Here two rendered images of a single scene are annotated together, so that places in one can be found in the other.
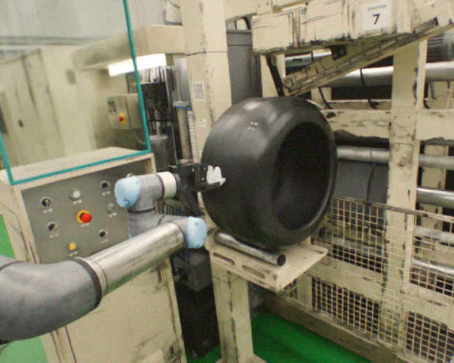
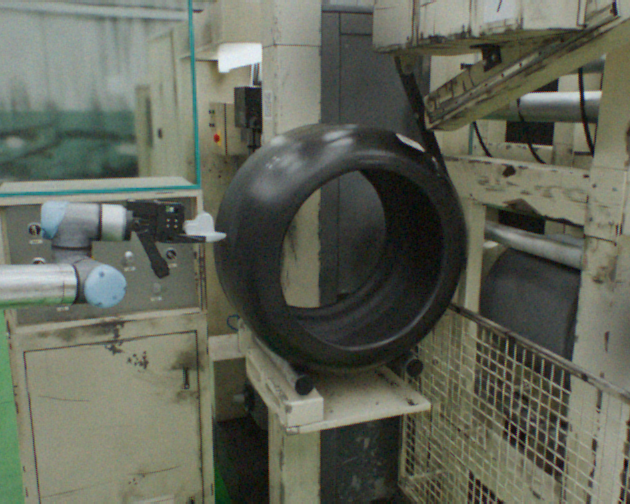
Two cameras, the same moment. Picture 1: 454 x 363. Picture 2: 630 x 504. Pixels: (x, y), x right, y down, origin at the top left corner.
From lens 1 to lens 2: 69 cm
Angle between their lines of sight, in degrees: 22
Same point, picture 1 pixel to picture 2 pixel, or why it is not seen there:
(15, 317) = not seen: outside the picture
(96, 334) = (72, 432)
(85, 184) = not seen: hidden behind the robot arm
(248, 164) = (247, 217)
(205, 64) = (274, 64)
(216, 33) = (300, 16)
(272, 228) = (280, 326)
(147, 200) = (71, 235)
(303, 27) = (423, 12)
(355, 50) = (512, 56)
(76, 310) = not seen: outside the picture
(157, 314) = (173, 437)
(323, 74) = (469, 95)
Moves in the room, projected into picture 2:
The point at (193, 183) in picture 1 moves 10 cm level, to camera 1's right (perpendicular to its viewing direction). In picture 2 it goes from (156, 228) to (198, 232)
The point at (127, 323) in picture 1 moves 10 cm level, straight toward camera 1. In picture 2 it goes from (122, 434) to (112, 452)
